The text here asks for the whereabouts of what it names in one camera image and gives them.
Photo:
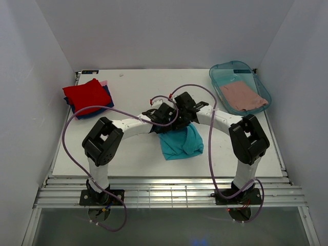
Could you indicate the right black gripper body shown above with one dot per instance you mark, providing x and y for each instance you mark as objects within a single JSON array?
[{"x": 181, "y": 119}]

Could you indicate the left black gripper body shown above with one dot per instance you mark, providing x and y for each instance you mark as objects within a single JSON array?
[{"x": 170, "y": 125}]

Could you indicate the teal t shirt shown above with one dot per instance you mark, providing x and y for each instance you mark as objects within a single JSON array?
[{"x": 181, "y": 144}]

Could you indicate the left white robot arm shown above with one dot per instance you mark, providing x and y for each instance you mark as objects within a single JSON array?
[{"x": 101, "y": 143}]

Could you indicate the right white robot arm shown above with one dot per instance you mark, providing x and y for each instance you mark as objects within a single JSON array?
[{"x": 248, "y": 139}]

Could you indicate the teal plastic bin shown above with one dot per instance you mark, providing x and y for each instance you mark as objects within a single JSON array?
[{"x": 226, "y": 73}]

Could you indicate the pink t shirt in bin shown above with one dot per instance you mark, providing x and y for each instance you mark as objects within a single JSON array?
[{"x": 241, "y": 97}]

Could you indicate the pink folded t shirt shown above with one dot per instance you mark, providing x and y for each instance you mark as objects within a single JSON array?
[{"x": 103, "y": 83}]

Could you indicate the red folded t shirt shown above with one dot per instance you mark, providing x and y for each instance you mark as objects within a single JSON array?
[{"x": 91, "y": 93}]

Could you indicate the blue label sticker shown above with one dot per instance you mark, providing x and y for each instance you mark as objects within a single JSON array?
[{"x": 89, "y": 72}]

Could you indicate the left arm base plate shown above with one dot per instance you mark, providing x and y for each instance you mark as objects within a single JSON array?
[{"x": 89, "y": 198}]

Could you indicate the aluminium rail frame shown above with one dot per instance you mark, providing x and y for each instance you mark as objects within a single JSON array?
[{"x": 164, "y": 192}]

